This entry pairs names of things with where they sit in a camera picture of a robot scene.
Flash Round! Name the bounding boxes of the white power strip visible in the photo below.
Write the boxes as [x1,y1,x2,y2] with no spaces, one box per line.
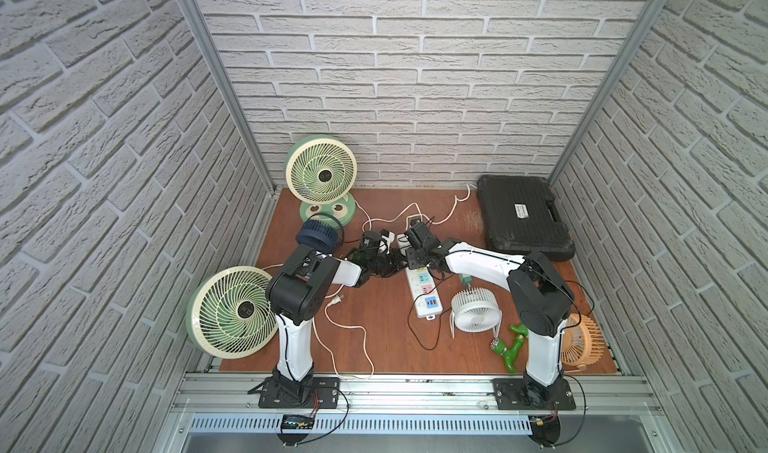
[396,234,444,321]

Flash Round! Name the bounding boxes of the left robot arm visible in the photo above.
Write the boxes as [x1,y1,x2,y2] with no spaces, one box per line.
[266,245,407,392]

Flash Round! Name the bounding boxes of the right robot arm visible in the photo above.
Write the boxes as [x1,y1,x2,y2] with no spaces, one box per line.
[405,220,575,400]

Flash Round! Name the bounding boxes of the dark blue small fan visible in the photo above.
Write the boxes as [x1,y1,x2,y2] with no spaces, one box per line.
[295,212,345,254]

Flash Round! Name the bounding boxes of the white small desk fan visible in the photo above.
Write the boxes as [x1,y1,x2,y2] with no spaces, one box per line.
[450,287,502,337]

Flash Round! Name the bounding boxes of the green fan at left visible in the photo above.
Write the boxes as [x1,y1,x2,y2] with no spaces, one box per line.
[184,266,278,359]

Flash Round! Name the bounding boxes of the orange small fan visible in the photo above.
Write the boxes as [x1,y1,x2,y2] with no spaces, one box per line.
[561,313,606,370]

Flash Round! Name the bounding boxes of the black plastic tool case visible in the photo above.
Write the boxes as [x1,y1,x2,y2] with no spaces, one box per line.
[477,174,576,262]

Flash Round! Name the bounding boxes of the small black controller box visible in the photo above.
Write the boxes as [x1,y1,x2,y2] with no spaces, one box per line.
[280,414,315,431]

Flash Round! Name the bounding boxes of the black round connector box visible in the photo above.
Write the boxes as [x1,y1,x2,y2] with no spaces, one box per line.
[529,416,561,448]

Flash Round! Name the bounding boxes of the black usb cable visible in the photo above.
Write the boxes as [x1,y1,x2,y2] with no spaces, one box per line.
[406,275,457,352]

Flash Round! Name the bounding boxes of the white power strip cord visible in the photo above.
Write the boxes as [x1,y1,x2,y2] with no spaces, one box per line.
[353,182,472,238]

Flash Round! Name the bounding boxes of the green fan by back wall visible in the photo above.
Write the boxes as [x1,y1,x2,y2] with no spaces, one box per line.
[285,134,358,227]

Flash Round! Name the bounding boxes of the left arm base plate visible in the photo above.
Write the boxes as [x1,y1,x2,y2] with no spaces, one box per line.
[258,373,340,409]

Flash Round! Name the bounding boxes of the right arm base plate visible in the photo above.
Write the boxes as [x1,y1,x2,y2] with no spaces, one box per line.
[491,376,576,411]

